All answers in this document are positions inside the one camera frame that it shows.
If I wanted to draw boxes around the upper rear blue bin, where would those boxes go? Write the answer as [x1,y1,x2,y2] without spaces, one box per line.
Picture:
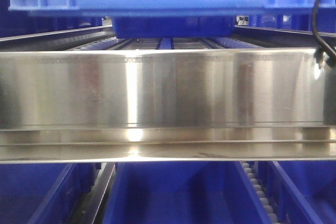
[113,16,236,39]

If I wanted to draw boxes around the lower middle front blue bin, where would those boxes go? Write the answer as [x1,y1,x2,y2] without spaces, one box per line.
[103,162,271,223]

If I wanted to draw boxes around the white roller track right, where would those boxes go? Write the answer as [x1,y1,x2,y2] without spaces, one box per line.
[241,162,278,223]

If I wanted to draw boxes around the black cable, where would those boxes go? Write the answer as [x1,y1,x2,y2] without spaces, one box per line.
[311,0,336,59]

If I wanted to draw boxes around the dark metal divider rail left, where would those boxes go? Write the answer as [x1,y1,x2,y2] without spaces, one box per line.
[69,163,116,223]

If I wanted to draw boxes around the lower right front blue bin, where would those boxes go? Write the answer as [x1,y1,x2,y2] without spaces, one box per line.
[254,161,335,223]

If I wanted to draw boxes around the lower left front blue bin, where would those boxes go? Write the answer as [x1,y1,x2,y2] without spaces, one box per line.
[1,163,101,223]

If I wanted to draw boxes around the stainless steel shelf front rail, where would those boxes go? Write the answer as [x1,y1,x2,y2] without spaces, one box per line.
[1,48,335,163]

